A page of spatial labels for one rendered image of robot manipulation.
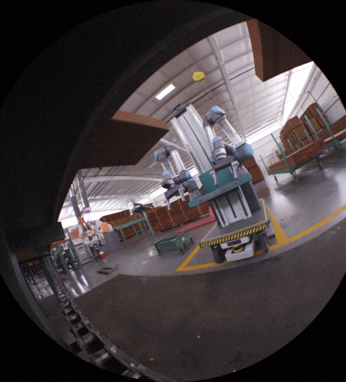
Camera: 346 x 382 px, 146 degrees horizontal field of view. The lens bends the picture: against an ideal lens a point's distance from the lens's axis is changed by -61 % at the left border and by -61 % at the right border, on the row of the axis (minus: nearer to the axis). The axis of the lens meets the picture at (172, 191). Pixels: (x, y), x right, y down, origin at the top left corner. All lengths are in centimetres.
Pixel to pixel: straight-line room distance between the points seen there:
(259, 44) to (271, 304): 95
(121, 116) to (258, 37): 24
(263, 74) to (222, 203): 134
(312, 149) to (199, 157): 247
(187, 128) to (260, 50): 150
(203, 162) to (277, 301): 140
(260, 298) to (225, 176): 108
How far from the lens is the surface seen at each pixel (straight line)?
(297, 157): 305
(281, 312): 84
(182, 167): 122
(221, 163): 86
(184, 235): 239
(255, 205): 156
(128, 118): 23
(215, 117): 120
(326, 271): 98
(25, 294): 30
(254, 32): 25
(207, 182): 141
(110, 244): 723
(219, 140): 94
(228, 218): 151
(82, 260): 631
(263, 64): 29
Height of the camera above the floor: 70
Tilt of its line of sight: 8 degrees up
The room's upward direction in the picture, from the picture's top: 24 degrees counter-clockwise
